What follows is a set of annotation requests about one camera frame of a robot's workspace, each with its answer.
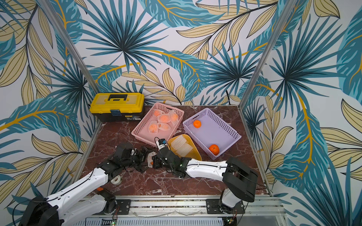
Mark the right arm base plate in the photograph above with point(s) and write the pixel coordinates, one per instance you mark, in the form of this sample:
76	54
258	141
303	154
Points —
215	206

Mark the left aluminium corner post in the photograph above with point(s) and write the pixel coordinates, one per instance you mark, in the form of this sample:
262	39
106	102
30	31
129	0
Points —
61	30

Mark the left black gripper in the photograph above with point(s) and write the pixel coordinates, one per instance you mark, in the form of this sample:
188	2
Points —
143	157

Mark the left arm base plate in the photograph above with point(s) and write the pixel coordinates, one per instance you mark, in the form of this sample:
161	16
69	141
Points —
118	206

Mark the pink perforated basket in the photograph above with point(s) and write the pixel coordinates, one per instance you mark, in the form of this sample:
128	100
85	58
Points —
141	132

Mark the yellow black toolbox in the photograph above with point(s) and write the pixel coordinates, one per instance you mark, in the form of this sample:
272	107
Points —
111	107

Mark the purple perforated basket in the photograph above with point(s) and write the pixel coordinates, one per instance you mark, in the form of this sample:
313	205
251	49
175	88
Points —
214	130

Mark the aluminium front rail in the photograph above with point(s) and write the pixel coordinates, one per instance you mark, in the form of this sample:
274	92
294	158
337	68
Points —
185	210

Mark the netted orange open end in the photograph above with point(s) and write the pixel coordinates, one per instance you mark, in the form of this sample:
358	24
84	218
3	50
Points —
163	126

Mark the white tape roll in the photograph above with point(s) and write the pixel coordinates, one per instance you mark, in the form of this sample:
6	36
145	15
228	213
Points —
116	180

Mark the white foam net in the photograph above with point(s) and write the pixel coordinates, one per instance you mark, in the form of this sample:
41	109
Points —
184	150
178	142

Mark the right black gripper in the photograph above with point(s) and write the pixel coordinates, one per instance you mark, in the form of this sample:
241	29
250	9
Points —
158	160

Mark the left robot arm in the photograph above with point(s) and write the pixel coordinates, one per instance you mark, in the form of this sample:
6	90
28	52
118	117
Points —
86	196

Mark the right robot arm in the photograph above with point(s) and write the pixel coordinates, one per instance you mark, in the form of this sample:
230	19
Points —
239	179

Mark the yellow plastic tub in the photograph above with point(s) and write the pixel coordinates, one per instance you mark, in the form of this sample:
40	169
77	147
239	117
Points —
193	154

